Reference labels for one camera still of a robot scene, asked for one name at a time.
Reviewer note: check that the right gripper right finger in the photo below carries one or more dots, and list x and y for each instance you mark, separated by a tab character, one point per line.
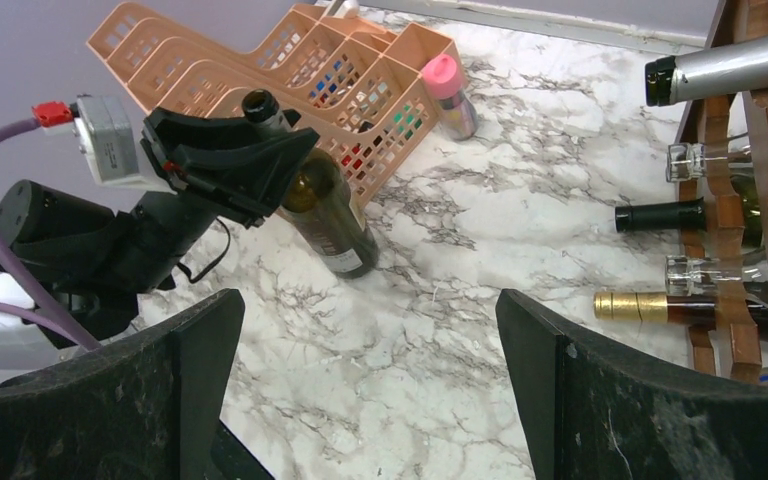
594	408

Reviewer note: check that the black capped wine bottle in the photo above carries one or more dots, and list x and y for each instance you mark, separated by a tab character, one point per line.
687	215

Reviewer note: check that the gold capped wine bottle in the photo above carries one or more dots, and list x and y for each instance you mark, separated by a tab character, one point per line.
656	307

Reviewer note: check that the brown wooden wine rack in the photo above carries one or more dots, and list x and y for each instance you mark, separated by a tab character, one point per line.
731	348

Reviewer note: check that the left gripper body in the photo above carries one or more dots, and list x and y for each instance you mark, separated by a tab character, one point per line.
185	185

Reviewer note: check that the green wine bottle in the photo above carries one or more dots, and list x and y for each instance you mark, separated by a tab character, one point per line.
723	70
321	205

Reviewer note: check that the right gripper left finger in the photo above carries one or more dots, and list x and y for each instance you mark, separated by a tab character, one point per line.
144	407

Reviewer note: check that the peach plastic organizer basket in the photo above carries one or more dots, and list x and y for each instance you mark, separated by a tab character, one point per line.
359	85

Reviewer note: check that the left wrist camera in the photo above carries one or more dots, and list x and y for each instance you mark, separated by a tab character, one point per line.
105	138

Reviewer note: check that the clear glass bottle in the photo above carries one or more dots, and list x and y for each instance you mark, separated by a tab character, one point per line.
689	161
685	276

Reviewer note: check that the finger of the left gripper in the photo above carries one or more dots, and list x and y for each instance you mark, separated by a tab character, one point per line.
238	156

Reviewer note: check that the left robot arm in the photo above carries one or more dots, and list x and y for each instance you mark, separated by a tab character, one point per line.
71	270

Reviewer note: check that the pink lidded spice jar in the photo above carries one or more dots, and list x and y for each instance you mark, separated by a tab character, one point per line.
443	81

